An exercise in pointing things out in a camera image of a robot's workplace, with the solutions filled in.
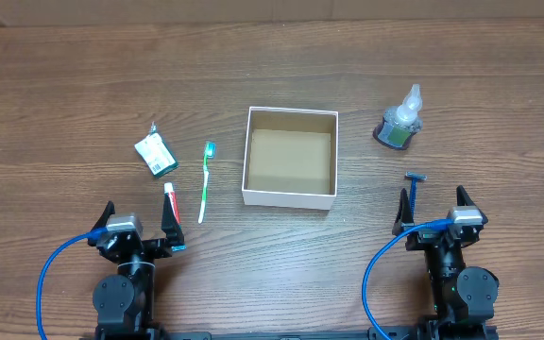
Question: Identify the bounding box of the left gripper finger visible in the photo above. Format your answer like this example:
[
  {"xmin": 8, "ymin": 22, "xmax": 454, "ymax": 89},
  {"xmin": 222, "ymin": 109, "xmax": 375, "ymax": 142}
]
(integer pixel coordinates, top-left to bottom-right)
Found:
[
  {"xmin": 161, "ymin": 194, "xmax": 185, "ymax": 247},
  {"xmin": 88, "ymin": 200, "xmax": 115, "ymax": 246}
]

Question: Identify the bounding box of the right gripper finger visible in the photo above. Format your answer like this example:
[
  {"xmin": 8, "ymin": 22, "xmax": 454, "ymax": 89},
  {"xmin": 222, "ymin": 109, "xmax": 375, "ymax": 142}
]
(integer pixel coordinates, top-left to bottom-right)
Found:
[
  {"xmin": 456, "ymin": 185, "xmax": 488, "ymax": 225},
  {"xmin": 392, "ymin": 188, "xmax": 415, "ymax": 236}
]

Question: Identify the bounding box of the red green toothpaste tube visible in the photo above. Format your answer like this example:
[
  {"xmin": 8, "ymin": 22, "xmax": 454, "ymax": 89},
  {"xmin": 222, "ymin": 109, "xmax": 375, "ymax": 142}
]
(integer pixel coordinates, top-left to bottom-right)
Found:
[{"xmin": 163, "ymin": 182, "xmax": 186, "ymax": 252}]

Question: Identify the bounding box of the green white soap packet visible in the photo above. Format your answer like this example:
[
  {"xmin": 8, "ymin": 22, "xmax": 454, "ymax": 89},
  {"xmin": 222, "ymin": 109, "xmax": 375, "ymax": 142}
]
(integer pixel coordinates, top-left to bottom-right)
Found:
[{"xmin": 134, "ymin": 122, "xmax": 179, "ymax": 178}]

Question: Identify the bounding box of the green white toothbrush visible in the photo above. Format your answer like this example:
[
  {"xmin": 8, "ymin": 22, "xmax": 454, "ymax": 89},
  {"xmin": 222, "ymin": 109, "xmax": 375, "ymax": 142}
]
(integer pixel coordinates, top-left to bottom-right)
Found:
[{"xmin": 197, "ymin": 141, "xmax": 216, "ymax": 224}]

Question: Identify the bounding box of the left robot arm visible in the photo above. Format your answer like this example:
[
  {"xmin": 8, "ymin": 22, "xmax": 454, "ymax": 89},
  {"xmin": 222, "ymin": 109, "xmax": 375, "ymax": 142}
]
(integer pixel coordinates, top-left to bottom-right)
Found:
[{"xmin": 88, "ymin": 194, "xmax": 185, "ymax": 340}]

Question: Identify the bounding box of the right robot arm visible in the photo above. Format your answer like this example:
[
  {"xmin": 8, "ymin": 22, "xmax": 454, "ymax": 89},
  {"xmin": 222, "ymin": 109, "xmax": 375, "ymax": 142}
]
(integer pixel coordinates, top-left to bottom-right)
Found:
[{"xmin": 398, "ymin": 186, "xmax": 500, "ymax": 340}]

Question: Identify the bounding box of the blue disposable razor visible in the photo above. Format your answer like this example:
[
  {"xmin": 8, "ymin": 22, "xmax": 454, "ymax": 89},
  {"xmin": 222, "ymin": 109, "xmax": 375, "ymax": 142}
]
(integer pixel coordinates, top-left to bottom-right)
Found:
[{"xmin": 405, "ymin": 172, "xmax": 427, "ymax": 217}]

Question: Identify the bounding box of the purple hand soap pump bottle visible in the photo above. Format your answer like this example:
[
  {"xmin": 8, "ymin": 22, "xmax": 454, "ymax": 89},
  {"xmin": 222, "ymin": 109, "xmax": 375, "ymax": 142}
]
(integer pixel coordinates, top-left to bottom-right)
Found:
[{"xmin": 372, "ymin": 84, "xmax": 423, "ymax": 150}]

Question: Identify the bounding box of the white cardboard box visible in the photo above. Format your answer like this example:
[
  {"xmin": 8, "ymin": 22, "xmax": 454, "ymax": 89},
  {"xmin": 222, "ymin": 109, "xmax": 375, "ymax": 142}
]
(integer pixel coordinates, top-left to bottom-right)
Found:
[{"xmin": 241, "ymin": 107, "xmax": 339, "ymax": 211}]

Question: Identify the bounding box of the right blue cable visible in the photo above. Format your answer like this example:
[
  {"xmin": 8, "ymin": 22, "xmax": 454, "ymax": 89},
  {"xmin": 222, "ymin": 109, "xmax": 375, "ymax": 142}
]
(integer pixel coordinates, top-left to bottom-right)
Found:
[{"xmin": 361, "ymin": 218, "xmax": 454, "ymax": 340}]

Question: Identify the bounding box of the blue cable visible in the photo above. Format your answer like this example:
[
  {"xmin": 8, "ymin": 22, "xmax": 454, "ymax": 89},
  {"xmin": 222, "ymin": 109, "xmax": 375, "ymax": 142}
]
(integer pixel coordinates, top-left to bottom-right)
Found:
[
  {"xmin": 361, "ymin": 218, "xmax": 454, "ymax": 340},
  {"xmin": 36, "ymin": 227, "xmax": 112, "ymax": 340}
]

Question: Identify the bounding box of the left blue cable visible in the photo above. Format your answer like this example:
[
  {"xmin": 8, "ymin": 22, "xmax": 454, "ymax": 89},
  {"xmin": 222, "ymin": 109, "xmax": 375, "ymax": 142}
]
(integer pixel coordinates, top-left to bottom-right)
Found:
[{"xmin": 36, "ymin": 227, "xmax": 112, "ymax": 340}]

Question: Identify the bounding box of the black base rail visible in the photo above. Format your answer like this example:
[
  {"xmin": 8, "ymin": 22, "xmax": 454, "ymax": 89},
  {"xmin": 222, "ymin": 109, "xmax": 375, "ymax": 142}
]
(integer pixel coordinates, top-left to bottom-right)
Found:
[{"xmin": 79, "ymin": 326, "xmax": 500, "ymax": 340}]

